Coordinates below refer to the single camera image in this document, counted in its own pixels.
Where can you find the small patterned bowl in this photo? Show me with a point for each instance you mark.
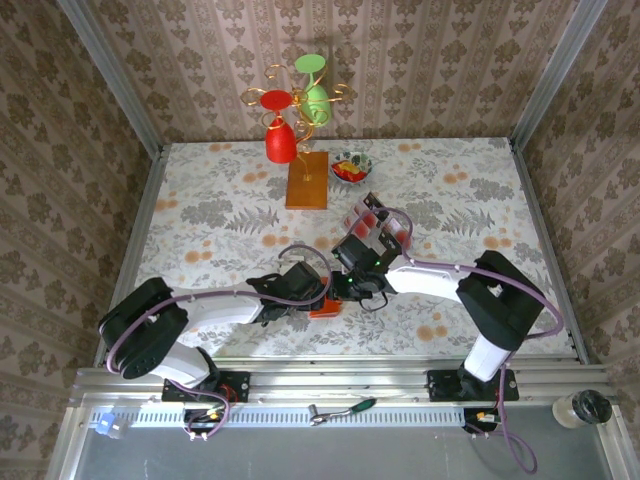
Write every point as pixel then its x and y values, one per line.
pixel 368 162

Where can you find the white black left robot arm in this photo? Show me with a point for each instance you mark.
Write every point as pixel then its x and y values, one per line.
pixel 220 307

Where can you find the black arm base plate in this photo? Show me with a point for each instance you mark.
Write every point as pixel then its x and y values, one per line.
pixel 240 385
pixel 442 387

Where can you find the red yellow snack packet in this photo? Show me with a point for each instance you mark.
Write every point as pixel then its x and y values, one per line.
pixel 347 173

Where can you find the aluminium side rail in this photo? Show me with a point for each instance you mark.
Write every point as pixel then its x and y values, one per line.
pixel 140 225
pixel 541 225

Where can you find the aluminium mounting rail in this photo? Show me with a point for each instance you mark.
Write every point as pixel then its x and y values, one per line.
pixel 350 382

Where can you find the blue white plastic connector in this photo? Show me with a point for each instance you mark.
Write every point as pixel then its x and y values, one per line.
pixel 105 425

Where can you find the orange card holder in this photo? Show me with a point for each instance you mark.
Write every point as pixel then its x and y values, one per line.
pixel 325 312

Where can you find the green wine glass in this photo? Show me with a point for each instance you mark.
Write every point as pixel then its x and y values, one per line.
pixel 316 97

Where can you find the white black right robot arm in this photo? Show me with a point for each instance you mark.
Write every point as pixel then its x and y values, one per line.
pixel 425 280

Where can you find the clear jar black lid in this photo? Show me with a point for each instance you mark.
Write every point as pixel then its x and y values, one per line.
pixel 590 407

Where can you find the red wine glass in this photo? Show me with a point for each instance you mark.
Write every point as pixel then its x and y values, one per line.
pixel 280 145

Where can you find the clear acrylic card stand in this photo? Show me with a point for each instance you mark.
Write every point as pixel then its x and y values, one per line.
pixel 382 220

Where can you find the floral tablecloth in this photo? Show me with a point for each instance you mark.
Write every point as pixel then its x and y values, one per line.
pixel 225 175

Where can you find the black power connector board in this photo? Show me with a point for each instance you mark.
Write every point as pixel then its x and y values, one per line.
pixel 200 420
pixel 480 420

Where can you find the black VIP credit card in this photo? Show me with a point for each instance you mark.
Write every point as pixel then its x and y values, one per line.
pixel 374 201
pixel 387 241

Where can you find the grey metal tray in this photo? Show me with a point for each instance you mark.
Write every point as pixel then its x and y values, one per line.
pixel 350 455

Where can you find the aluminium frame post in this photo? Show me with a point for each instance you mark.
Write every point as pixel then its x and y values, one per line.
pixel 113 75
pixel 556 75

